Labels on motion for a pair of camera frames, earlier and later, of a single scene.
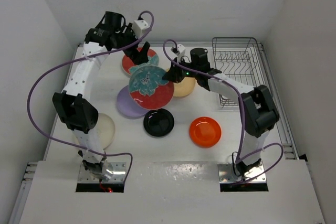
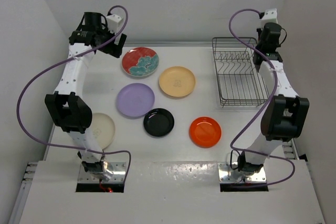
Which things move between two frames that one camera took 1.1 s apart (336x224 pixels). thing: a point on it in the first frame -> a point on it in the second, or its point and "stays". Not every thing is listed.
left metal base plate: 118,169 stays
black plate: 158,123 stays
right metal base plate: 226,174 stays
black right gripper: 174,74 -> 260,30
